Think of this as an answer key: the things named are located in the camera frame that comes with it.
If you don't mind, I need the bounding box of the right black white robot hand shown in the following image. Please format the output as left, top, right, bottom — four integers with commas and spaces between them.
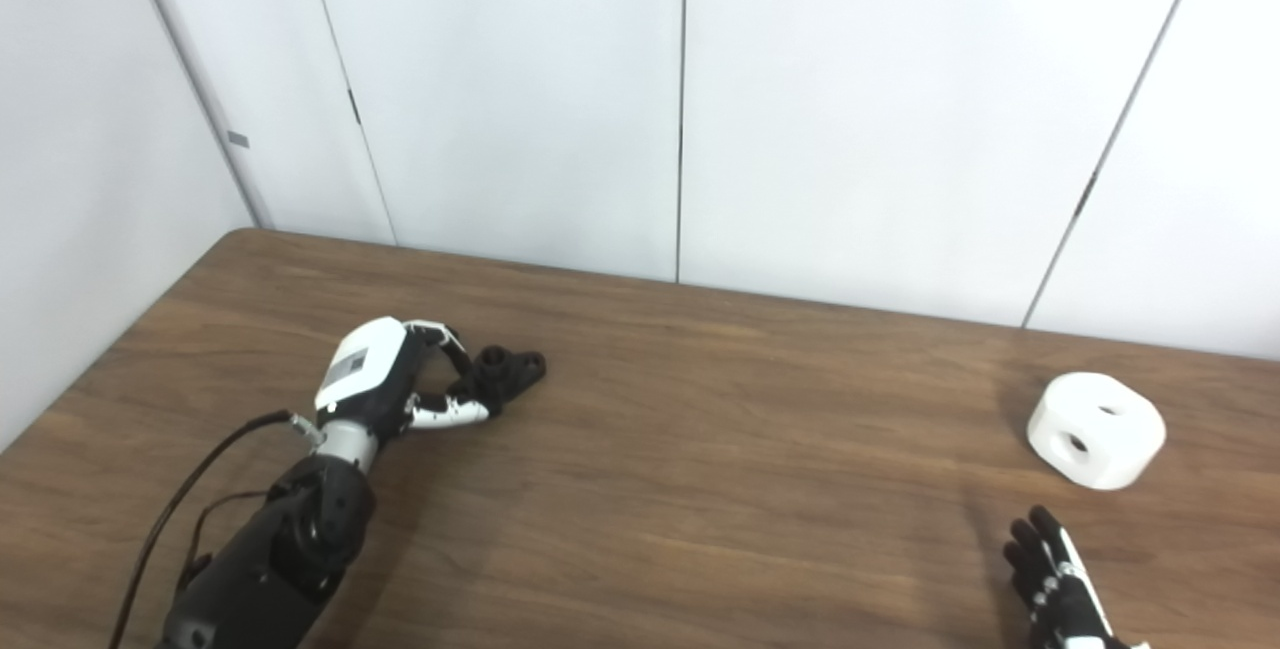
1003, 505, 1151, 649

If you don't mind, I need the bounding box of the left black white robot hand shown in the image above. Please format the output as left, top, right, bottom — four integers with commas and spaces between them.
314, 316, 491, 440

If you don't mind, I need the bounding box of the black plastic holder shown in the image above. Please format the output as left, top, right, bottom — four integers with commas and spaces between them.
447, 346, 548, 420

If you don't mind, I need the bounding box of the round white plastic piece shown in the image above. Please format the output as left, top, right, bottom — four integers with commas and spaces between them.
1027, 372, 1168, 491

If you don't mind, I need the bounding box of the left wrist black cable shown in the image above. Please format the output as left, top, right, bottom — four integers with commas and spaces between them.
108, 410, 326, 649

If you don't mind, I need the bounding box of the thin left arm wire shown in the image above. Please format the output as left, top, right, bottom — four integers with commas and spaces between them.
190, 489, 276, 580

